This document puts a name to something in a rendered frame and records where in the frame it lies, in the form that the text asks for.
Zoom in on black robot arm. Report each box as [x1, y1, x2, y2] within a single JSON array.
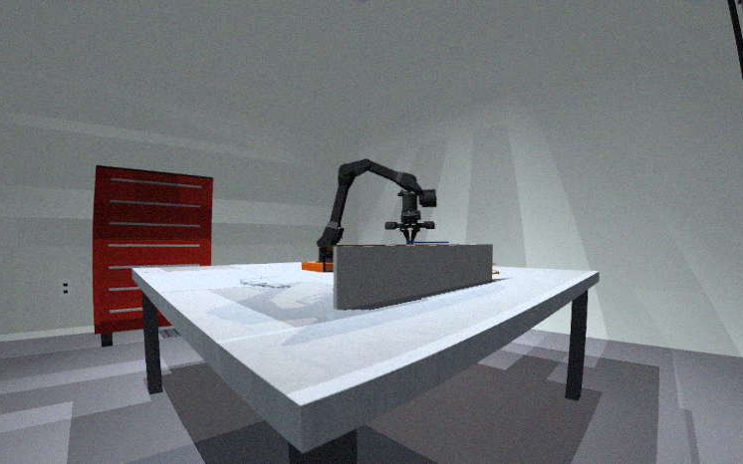
[[316, 158, 436, 263]]

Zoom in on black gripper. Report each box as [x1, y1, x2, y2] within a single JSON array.
[[384, 206, 434, 242]]

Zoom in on dark grey rectangular panel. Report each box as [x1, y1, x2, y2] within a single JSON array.
[[333, 245, 493, 310]]

